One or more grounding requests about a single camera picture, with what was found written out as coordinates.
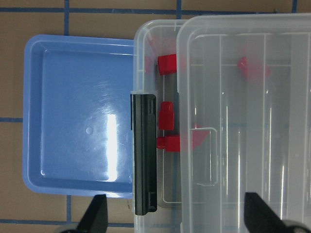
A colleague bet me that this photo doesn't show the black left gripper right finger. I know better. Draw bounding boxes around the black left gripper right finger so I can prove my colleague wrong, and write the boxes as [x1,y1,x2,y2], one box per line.
[243,192,287,233]

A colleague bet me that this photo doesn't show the clear plastic storage box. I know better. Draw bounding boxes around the clear plastic storage box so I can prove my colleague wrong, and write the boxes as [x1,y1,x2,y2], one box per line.
[131,19,184,233]

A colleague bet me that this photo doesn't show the blue plastic tray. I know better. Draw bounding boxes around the blue plastic tray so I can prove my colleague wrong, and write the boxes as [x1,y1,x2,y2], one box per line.
[22,34,134,199]

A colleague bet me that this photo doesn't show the clear plastic box lid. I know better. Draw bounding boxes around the clear plastic box lid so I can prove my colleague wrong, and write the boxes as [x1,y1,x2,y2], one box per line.
[176,14,311,233]

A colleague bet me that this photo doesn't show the black box latch handle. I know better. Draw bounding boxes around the black box latch handle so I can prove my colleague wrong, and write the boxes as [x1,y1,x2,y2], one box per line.
[131,94,157,216]

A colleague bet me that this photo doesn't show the red block near handle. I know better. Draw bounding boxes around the red block near handle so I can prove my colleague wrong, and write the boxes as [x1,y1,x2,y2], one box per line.
[158,101,174,131]

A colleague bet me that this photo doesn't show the red block tilted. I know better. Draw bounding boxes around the red block tilted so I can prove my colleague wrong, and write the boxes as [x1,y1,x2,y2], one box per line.
[178,123,211,152]

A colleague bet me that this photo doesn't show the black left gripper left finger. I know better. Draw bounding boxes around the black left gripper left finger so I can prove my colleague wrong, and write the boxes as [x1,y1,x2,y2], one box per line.
[75,195,108,233]

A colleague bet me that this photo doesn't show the red block box corner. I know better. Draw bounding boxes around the red block box corner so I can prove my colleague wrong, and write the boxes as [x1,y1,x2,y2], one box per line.
[157,54,177,75]

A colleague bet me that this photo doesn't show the red block lying sideways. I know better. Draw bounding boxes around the red block lying sideways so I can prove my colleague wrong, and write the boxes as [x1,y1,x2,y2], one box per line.
[156,135,180,152]

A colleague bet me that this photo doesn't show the red block far corner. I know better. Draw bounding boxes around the red block far corner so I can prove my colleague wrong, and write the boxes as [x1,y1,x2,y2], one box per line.
[237,56,271,84]

